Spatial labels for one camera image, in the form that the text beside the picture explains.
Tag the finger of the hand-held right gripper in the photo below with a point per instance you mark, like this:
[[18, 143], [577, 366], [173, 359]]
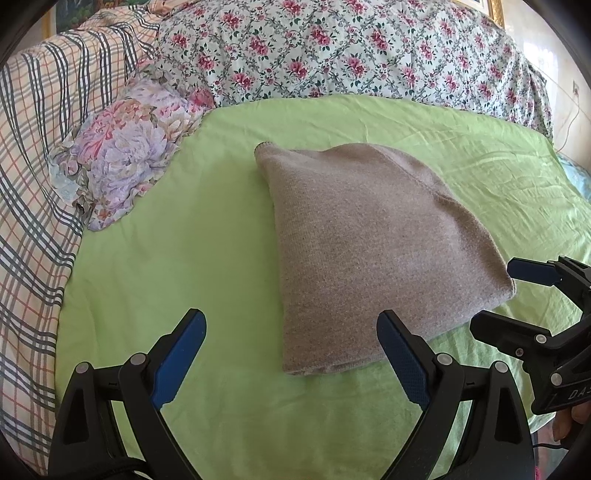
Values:
[[535, 272], [508, 334]]

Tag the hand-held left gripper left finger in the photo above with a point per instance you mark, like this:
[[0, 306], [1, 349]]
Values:
[[178, 360]]

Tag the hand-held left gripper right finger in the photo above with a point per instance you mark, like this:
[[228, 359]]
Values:
[[406, 364]]

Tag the beige knit sweater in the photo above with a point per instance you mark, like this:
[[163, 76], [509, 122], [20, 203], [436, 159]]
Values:
[[369, 254]]

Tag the green bed sheet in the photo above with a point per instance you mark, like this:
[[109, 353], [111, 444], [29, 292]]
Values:
[[184, 277]]

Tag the light blue cloth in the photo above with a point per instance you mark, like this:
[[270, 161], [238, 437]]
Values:
[[575, 177]]

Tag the purple floral pillow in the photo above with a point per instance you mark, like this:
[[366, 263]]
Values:
[[129, 147]]

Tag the plaid blanket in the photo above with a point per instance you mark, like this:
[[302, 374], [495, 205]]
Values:
[[41, 184]]

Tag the gold framed picture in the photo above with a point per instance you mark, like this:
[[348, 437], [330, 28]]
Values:
[[482, 9]]

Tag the rose print quilt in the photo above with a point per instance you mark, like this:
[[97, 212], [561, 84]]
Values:
[[346, 46]]

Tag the wall outlet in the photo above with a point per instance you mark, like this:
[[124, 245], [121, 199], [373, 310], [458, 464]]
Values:
[[576, 87]]

